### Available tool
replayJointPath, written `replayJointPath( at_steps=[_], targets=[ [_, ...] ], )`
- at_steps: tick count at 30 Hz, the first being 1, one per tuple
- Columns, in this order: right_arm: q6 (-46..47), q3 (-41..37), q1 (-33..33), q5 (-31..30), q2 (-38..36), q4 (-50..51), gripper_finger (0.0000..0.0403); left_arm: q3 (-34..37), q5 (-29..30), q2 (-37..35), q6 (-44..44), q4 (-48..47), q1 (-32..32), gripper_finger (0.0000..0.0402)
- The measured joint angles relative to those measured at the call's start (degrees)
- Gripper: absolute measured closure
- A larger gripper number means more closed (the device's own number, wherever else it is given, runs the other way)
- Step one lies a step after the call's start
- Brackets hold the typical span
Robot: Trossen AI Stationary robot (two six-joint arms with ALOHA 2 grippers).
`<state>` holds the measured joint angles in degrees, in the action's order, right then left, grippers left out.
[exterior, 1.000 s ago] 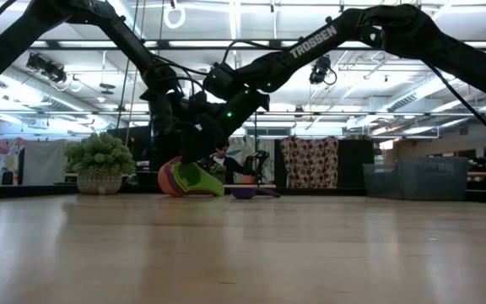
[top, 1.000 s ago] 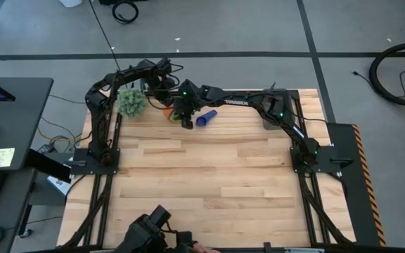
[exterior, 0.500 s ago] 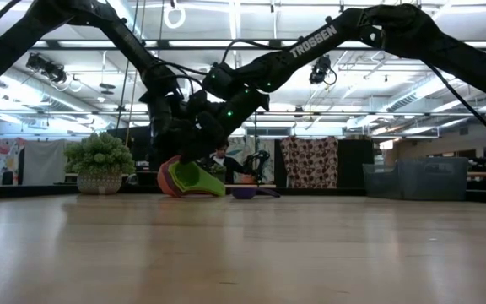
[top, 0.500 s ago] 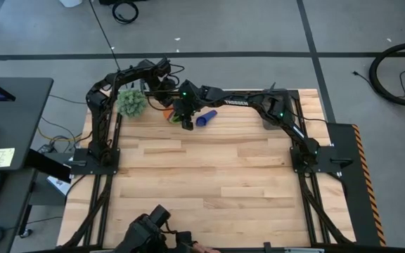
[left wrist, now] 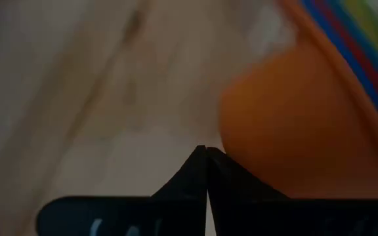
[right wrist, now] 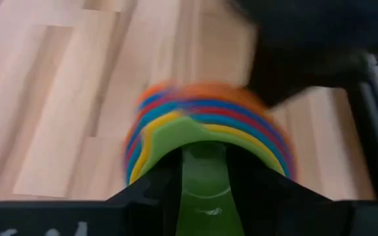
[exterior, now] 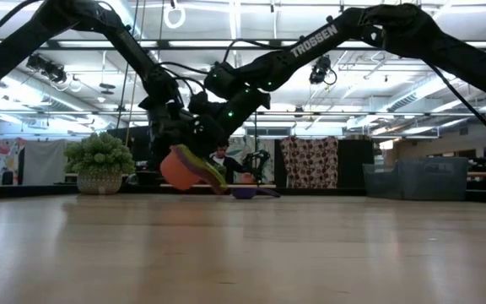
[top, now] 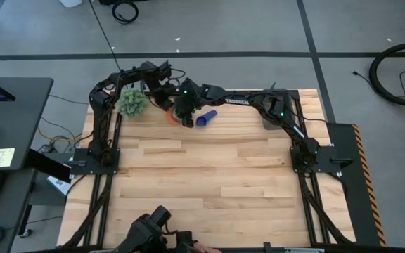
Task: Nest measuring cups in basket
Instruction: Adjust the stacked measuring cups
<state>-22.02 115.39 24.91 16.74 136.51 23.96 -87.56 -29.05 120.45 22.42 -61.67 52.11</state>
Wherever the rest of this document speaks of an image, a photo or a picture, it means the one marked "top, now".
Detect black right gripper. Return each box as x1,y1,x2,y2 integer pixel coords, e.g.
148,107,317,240
173,77,203,129

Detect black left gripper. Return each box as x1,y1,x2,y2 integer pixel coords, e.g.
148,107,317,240
149,79,177,112

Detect dark blue measuring cup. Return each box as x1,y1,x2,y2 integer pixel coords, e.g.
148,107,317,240
195,109,219,127

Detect grey plastic basket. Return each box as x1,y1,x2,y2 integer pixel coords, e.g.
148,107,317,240
262,101,297,131

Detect green potted artificial plant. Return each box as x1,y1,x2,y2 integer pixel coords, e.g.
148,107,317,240
117,88,149,119

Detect person's hand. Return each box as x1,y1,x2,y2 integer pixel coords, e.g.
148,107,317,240
191,242,221,253

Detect black box under desk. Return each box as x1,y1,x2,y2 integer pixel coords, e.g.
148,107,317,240
25,149,72,183

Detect white printed paper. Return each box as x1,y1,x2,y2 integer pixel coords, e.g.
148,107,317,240
46,175,72,196

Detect black desk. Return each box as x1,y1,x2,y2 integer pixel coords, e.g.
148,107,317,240
0,77,54,172
0,167,38,253

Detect yellow sticky note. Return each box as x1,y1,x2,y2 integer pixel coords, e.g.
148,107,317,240
0,147,16,169

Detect black panel with hazard stripe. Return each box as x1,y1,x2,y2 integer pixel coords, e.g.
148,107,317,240
327,122,388,247

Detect large black hoop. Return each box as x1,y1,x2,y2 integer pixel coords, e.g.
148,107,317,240
368,41,405,108

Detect black aluminium table frame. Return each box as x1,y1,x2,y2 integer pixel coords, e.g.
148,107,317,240
61,89,356,253

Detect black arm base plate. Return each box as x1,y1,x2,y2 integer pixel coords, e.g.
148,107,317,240
290,145,354,174
65,147,121,176

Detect long black floor cable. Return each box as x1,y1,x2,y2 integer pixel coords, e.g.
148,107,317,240
89,0,130,89

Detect coiled black cable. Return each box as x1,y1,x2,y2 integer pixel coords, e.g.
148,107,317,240
112,0,140,25

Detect black floor cable bundle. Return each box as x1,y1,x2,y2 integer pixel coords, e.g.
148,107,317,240
37,115,84,154

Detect thin black cable with plug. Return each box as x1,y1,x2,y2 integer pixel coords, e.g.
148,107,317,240
352,65,405,99

